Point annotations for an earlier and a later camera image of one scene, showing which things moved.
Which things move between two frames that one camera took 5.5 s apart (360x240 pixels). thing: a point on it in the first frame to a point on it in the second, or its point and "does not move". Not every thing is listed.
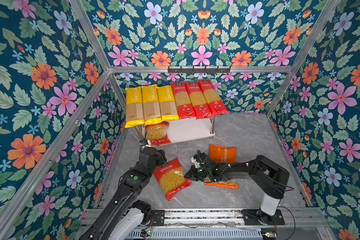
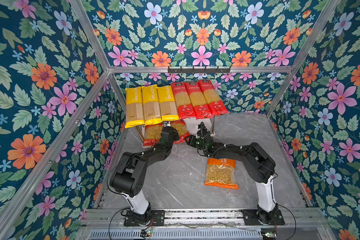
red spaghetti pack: x=213 y=102 does not move
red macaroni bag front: x=171 y=177 to x=183 y=132
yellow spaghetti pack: x=168 y=108 does not move
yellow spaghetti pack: x=134 y=112 does not move
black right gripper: x=192 y=172 to x=192 y=139
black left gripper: x=161 y=156 to x=173 y=132
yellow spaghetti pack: x=152 y=114 does not move
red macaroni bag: x=157 y=134 does not move
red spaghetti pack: x=198 y=100 does not move
